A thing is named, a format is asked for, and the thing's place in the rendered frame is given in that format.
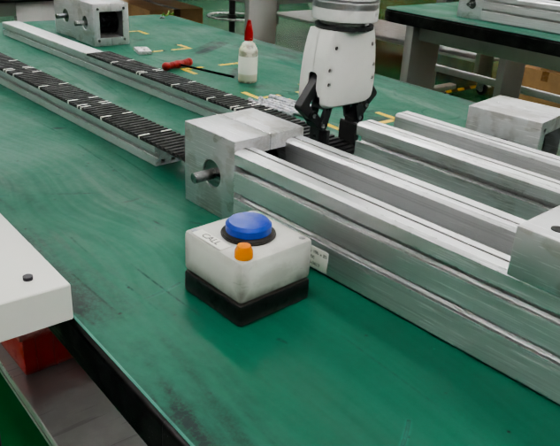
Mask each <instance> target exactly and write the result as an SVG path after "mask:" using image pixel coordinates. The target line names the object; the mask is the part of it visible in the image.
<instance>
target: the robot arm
mask: <svg viewBox="0 0 560 446"><path fill-rule="evenodd" d="M379 11H380V0H313V1H312V14H311V16H312V17H313V18H314V19H317V20H315V26H312V27H310V30H309V33H308V36H307V40H306V43H305V48H304V53H303V62H302V69H301V76H300V85H299V98H298V99H297V101H296V103H295V109H296V110H297V111H298V112H299V113H300V114H302V115H303V118H304V119H305V120H306V121H307V125H308V126H309V127H310V139H312V140H315V141H317V142H322V143H324V144H326V145H328V144H329V136H330V130H327V129H326V128H327V124H328V121H329V118H330V115H331V111H332V109H333V108H334V107H339V106H342V109H343V116H344V118H341V119H340V126H339V136H338V137H340V139H343V140H345V142H350V145H351V144H353V145H355V143H356V141H357V140H358V135H357V124H358V122H361V121H362V120H363V119H364V112H365V111H366V109H367V108H368V106H369V103H370V102H371V101H372V100H373V98H374V97H375V96H376V94H377V91H376V89H375V87H374V86H373V80H374V71H375V29H374V25H373V24H372V23H374V22H377V21H378V18H379ZM311 102H312V103H311ZM351 105H352V106H351ZM319 109H320V110H323V111H322V114H321V118H320V117H319V115H318V110H319Z"/></svg>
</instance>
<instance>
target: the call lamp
mask: <svg viewBox="0 0 560 446"><path fill-rule="evenodd" d="M234 258H235V259H236V260H239V261H250V260H251V259H252V258H253V249H252V247H251V245H250V244H249V243H247V242H240V243H238V244H237V246H236V247H235V249H234Z"/></svg>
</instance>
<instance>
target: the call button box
mask: <svg viewBox="0 0 560 446"><path fill-rule="evenodd" d="M267 218H268V217H267ZM227 219H228V218H226V219H222V220H218V221H215V222H212V223H210V224H206V225H203V226H200V227H196V228H192V229H189V230H188V231H186V233H185V248H186V267H187V270H186V272H185V288H186V290H188V291H189V292H190V293H192V294H193V295H195V296H196V297H198V298H199V299H201V300H202V301H203V302H205V303H206V304H208V305H209V306H210V307H211V308H213V309H214V310H216V311H217V312H219V313H220V314H222V315H223V316H225V317H226V318H227V319H229V320H231V321H232V322H233V323H235V325H237V326H238V327H242V326H245V325H247V324H249V323H250V322H253V321H255V320H257V319H261V318H263V317H264V316H267V315H269V314H271V313H273V312H276V311H278V310H280V309H283V308H285V307H287V306H289V305H291V304H294V303H296V302H299V301H301V300H303V299H305V298H306V297H307V296H308V288H309V279H308V278H307V276H308V275H309V271H310V260H311V239H310V238H308V237H306V236H304V235H301V234H299V233H297V232H296V231H294V230H292V229H290V228H288V227H286V226H284V225H282V224H281V223H279V222H277V221H275V220H273V219H270V218H268V219H269V220H270V221H271V222H272V232H271V233H270V234H269V235H268V236H266V237H265V238H261V239H256V240H243V239H239V238H235V237H232V236H231V235H229V234H228V233H227V232H226V220H227ZM240 242H247V243H249V244H250V245H251V247H252V249H253V258H252V259H251V260H250V261H239V260H236V259H235V258H234V249H235V247H236V246H237V244H238V243H240Z"/></svg>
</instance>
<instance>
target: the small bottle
mask: <svg viewBox="0 0 560 446"><path fill-rule="evenodd" d="M244 41H245V42H243V43H242V45H241V47H240V49H239V60H238V81H239V82H241V83H248V84H250V83H255V82H257V53H258V49H257V46H256V44H255V43H253V42H252V41H253V28H252V24H251V19H248V22H247V26H246V28H245V32H244Z"/></svg>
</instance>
